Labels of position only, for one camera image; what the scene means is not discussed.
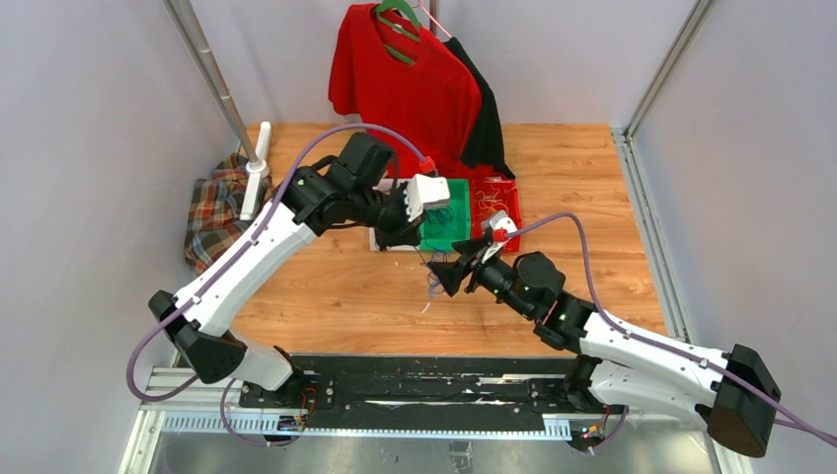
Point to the plaid cloth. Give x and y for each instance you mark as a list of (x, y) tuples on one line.
[(214, 220)]

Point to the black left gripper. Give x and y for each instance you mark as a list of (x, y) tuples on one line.
[(405, 233)]

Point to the white stand with pole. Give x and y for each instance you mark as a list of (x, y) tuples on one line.
[(186, 21)]

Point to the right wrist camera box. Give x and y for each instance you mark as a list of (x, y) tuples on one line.
[(499, 228)]

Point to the green plastic bin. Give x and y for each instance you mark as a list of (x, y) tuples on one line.
[(442, 227)]

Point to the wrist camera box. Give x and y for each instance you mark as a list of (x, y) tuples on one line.
[(499, 228), (426, 193)]

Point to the pink clothes hanger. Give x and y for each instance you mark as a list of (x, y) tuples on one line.
[(431, 9)]

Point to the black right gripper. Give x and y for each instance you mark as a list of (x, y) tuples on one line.
[(452, 273)]

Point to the black t-shirt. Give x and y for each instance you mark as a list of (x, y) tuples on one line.
[(483, 154)]

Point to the white plastic bin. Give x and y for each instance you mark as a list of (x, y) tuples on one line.
[(387, 188)]

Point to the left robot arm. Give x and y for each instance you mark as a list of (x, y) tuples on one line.
[(314, 199)]

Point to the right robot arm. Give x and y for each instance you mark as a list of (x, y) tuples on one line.
[(732, 395)]

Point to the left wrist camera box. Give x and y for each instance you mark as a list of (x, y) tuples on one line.
[(426, 193)]

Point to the green clothes hanger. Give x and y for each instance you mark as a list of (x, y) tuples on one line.
[(399, 17)]

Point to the red plastic bin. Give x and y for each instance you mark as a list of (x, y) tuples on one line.
[(490, 195)]

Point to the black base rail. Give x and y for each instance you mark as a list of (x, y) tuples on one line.
[(418, 396)]

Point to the red t-shirt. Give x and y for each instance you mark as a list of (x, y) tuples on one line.
[(432, 104)]

